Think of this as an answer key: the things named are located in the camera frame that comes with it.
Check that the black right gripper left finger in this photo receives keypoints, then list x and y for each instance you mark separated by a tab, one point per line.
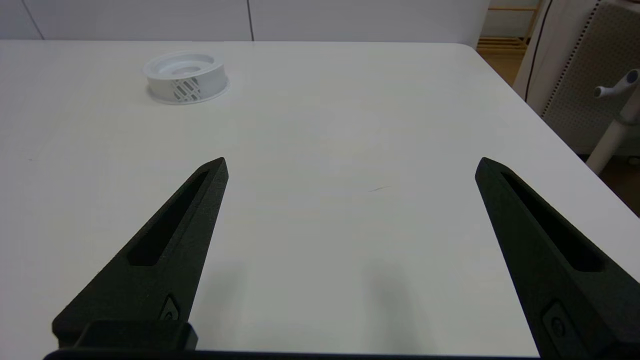
165	270

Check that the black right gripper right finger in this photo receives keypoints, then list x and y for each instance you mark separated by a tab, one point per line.
560	295

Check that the white stand pole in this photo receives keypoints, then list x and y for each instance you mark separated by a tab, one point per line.
612	140

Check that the white round holder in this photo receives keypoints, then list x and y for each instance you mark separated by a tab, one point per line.
205	82

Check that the white pegboard panel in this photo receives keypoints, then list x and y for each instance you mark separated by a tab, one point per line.
585	75

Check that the wooden shelf rack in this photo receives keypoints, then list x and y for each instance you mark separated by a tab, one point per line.
500	45

